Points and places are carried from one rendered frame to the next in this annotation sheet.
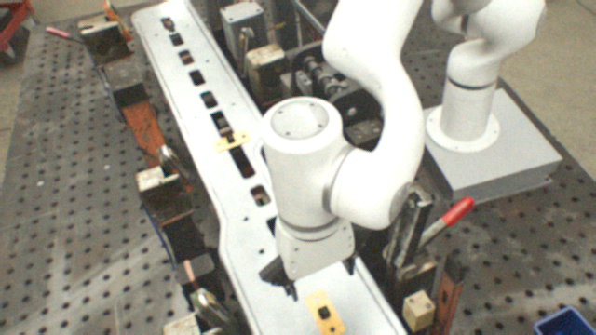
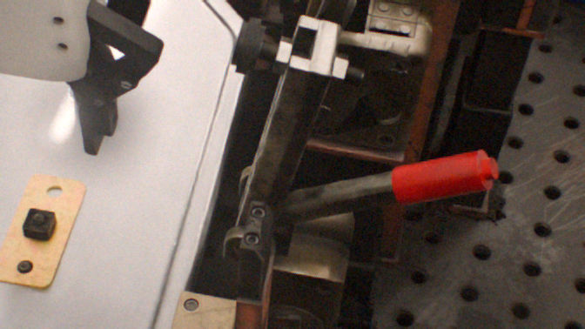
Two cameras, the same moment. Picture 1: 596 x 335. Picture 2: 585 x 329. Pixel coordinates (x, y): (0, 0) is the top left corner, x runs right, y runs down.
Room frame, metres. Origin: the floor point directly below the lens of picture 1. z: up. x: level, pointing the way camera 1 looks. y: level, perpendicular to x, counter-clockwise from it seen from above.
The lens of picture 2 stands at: (0.08, -0.31, 1.61)
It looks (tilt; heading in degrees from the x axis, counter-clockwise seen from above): 52 degrees down; 24
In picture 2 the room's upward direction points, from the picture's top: 6 degrees clockwise
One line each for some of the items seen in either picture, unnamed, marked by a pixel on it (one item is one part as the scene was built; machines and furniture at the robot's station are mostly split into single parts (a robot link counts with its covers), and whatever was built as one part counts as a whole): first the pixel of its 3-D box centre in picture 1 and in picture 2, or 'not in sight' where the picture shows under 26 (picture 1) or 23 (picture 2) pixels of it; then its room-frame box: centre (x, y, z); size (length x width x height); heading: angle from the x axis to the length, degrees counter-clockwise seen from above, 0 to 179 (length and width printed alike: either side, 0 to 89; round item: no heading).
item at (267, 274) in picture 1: (285, 263); not in sight; (0.37, 0.03, 1.19); 0.08 x 0.01 x 0.06; 108
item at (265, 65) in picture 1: (274, 113); not in sight; (1.03, 0.04, 0.89); 0.13 x 0.11 x 0.38; 109
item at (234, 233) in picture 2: (407, 271); (250, 245); (0.41, -0.15, 1.06); 0.03 x 0.01 x 0.03; 109
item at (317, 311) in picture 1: (324, 313); (39, 224); (0.39, -0.01, 1.01); 0.08 x 0.04 x 0.01; 19
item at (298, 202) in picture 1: (308, 164); not in sight; (0.38, -0.01, 1.37); 0.09 x 0.08 x 0.13; 53
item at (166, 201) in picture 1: (179, 224); not in sight; (0.71, 0.29, 0.87); 0.12 x 0.09 x 0.35; 109
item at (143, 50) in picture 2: (346, 236); (87, 32); (0.40, -0.05, 1.19); 0.08 x 0.01 x 0.06; 109
